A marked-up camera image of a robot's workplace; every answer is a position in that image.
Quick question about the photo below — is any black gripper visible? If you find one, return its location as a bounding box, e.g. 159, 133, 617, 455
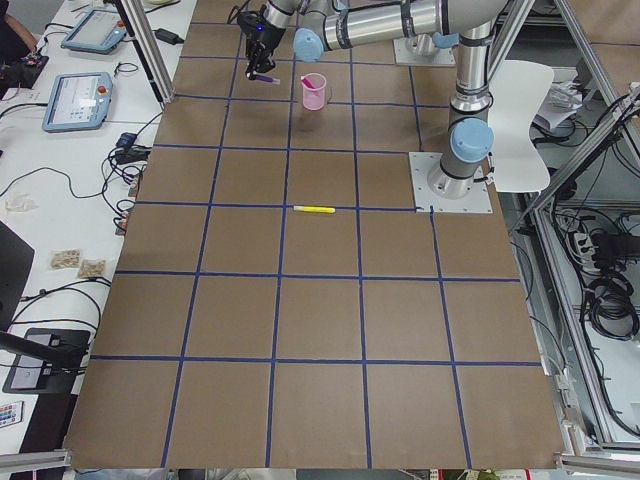
237, 11, 285, 80

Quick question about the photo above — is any white power strip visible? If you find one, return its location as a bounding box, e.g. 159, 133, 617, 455
567, 230, 598, 274

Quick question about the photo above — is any pink mesh cup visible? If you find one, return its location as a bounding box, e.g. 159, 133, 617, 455
301, 72, 327, 111

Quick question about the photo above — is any near teach pendant tablet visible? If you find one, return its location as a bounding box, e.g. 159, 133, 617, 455
42, 72, 113, 133

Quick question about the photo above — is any snack bag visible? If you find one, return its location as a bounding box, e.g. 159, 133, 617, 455
77, 259, 107, 279
49, 249, 82, 270

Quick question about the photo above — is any far teach pendant tablet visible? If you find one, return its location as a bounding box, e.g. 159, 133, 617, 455
61, 8, 127, 55

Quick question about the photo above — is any small remote control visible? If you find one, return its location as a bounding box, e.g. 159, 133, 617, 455
0, 401, 24, 428

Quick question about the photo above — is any black device on stand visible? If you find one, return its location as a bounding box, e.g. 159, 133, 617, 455
1, 328, 90, 394

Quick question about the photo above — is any crumpled white tissue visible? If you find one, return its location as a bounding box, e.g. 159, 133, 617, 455
5, 193, 38, 213

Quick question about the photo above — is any yellow pen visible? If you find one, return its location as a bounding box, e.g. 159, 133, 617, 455
292, 205, 336, 215

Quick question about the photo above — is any snack bag right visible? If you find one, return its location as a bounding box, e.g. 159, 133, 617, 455
77, 259, 107, 279

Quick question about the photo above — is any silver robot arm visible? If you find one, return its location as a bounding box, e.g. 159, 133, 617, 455
227, 0, 505, 200

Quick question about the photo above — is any teach pendant tablet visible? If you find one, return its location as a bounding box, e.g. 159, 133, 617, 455
42, 72, 113, 133
61, 8, 127, 55

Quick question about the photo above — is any purple pen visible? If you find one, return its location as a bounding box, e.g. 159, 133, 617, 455
253, 75, 281, 85

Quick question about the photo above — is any snack bag left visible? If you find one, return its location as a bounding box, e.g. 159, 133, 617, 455
49, 249, 82, 270

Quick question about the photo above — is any black power adapter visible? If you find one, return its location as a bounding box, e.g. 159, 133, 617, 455
154, 28, 184, 45

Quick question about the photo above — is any white chair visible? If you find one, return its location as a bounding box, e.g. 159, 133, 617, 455
488, 60, 554, 193

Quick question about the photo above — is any aluminium frame post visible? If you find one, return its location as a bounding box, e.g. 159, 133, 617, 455
112, 0, 175, 105

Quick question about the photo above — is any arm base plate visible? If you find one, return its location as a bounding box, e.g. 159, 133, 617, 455
393, 35, 455, 68
409, 152, 493, 214

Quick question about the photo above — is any under-table cable bundle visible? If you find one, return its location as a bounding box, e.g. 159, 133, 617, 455
582, 269, 640, 344

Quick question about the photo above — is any person in black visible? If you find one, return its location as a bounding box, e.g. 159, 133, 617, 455
1, 1, 41, 97

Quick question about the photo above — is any black cable bundle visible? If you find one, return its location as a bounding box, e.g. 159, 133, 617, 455
0, 112, 166, 236

